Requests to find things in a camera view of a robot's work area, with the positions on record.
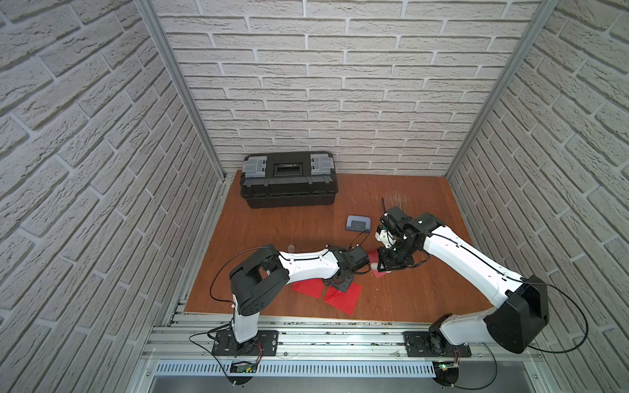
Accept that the grey hole punch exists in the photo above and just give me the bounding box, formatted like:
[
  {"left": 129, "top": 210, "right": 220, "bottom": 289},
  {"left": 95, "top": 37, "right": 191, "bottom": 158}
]
[{"left": 346, "top": 215, "right": 371, "bottom": 233}]

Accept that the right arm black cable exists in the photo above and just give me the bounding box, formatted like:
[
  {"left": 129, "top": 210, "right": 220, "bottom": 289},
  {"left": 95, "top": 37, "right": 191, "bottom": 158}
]
[{"left": 381, "top": 197, "right": 590, "bottom": 391}]

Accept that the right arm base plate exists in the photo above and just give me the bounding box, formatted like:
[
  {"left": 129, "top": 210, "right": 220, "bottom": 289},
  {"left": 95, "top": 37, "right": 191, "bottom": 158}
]
[{"left": 402, "top": 331, "right": 472, "bottom": 359}]

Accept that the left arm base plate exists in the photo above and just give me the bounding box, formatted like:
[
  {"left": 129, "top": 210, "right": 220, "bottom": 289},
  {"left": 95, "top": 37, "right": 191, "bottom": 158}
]
[{"left": 212, "top": 330, "right": 278, "bottom": 356}]

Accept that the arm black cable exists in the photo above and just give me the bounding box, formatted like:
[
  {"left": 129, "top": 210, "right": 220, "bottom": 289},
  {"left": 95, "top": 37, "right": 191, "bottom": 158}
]
[
  {"left": 209, "top": 229, "right": 372, "bottom": 305},
  {"left": 381, "top": 197, "right": 590, "bottom": 391}
]

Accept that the aluminium rail frame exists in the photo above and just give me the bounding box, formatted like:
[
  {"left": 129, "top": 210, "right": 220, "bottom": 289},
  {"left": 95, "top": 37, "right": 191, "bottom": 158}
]
[{"left": 141, "top": 313, "right": 531, "bottom": 385}]

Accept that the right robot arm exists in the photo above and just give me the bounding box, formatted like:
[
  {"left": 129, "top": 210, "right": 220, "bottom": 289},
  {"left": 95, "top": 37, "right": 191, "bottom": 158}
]
[{"left": 376, "top": 206, "right": 549, "bottom": 354}]

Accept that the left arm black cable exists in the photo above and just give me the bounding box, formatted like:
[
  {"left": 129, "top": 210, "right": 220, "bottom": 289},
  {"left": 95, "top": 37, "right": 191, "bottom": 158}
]
[{"left": 209, "top": 229, "right": 372, "bottom": 305}]

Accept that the black plastic toolbox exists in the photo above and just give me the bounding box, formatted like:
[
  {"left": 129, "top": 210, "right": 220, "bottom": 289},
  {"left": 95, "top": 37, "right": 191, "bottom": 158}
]
[{"left": 240, "top": 152, "right": 338, "bottom": 209}]

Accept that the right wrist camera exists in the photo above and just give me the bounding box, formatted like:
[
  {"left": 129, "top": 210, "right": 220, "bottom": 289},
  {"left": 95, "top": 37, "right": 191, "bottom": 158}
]
[{"left": 375, "top": 225, "right": 396, "bottom": 249}]

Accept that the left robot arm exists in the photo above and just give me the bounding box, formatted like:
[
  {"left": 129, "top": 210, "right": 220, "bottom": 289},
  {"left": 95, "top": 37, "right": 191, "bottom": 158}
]
[{"left": 229, "top": 245, "right": 370, "bottom": 344}]

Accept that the dark red envelope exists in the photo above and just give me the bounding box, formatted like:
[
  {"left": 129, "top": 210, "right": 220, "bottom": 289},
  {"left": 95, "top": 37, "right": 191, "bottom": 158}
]
[{"left": 368, "top": 250, "right": 388, "bottom": 278}]

